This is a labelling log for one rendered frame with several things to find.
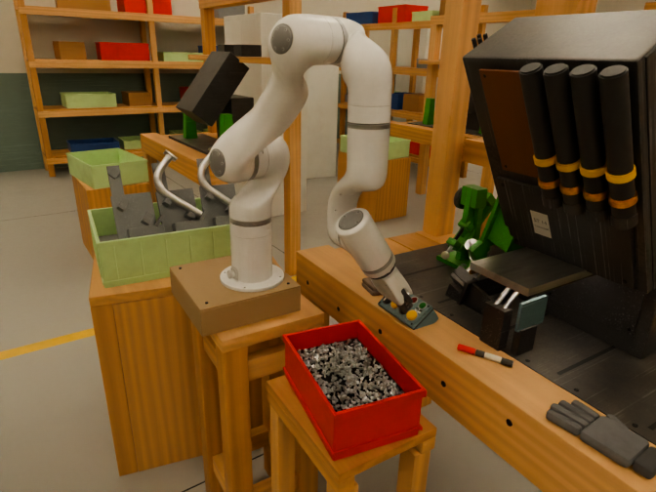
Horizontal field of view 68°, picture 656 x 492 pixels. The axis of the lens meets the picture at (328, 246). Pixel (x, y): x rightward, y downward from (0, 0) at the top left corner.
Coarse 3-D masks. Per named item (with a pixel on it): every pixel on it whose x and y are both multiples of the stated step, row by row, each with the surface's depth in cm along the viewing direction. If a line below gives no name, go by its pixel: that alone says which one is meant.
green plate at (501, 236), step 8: (496, 200) 124; (496, 208) 125; (496, 216) 127; (488, 224) 128; (496, 224) 127; (504, 224) 125; (488, 232) 130; (496, 232) 128; (504, 232) 126; (480, 240) 131; (488, 240) 132; (496, 240) 128; (504, 240) 126; (512, 240) 124; (488, 248) 134; (504, 248) 126; (512, 248) 126; (520, 248) 129
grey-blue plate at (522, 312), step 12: (528, 300) 114; (540, 300) 116; (528, 312) 115; (540, 312) 117; (516, 324) 115; (528, 324) 116; (516, 336) 116; (528, 336) 117; (516, 348) 117; (528, 348) 119
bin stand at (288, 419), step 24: (288, 384) 121; (288, 408) 113; (288, 432) 124; (312, 432) 106; (432, 432) 108; (288, 456) 127; (312, 456) 105; (360, 456) 100; (384, 456) 101; (408, 456) 110; (288, 480) 130; (336, 480) 97; (408, 480) 112
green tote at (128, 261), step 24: (96, 216) 198; (96, 240) 165; (120, 240) 166; (144, 240) 170; (168, 240) 174; (192, 240) 179; (216, 240) 183; (120, 264) 169; (144, 264) 173; (168, 264) 177
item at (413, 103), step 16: (352, 16) 751; (368, 16) 726; (384, 16) 699; (400, 16) 670; (416, 16) 649; (368, 32) 795; (416, 32) 706; (480, 32) 618; (416, 48) 713; (416, 64) 723; (400, 96) 706; (416, 96) 682; (400, 112) 698; (416, 112) 680; (416, 144) 696; (416, 160) 689; (464, 176) 686
